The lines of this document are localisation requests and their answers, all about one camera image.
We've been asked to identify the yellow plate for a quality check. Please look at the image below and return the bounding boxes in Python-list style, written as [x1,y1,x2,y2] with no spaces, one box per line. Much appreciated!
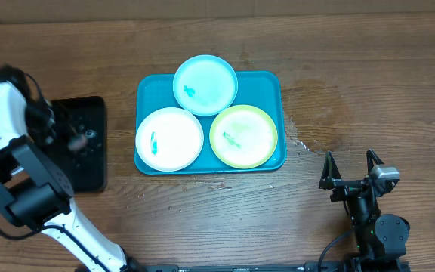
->
[209,104,278,169]

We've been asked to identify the teal tray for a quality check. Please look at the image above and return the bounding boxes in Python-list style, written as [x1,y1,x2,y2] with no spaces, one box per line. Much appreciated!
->
[135,70,287,175]

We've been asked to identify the light blue plate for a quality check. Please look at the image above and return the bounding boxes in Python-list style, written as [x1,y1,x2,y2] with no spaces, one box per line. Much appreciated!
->
[172,54,238,116]

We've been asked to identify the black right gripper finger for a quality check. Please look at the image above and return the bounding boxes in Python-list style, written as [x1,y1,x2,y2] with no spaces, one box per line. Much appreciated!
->
[366,149,384,174]
[320,151,341,181]

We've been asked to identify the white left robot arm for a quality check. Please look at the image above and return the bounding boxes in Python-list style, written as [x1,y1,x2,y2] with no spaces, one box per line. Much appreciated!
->
[0,65,142,271]

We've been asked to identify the black tray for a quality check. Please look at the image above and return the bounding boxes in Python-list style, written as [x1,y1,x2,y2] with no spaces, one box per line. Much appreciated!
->
[42,96,107,193]

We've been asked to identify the white plate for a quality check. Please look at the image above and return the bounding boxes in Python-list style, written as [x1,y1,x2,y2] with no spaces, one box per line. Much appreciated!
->
[135,107,204,172]

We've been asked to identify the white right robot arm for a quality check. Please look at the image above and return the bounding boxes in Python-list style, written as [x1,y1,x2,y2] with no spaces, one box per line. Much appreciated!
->
[319,149,410,271]

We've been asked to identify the grey-green sponge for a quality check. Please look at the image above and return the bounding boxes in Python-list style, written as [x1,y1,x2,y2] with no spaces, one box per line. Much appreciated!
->
[67,134,88,152]

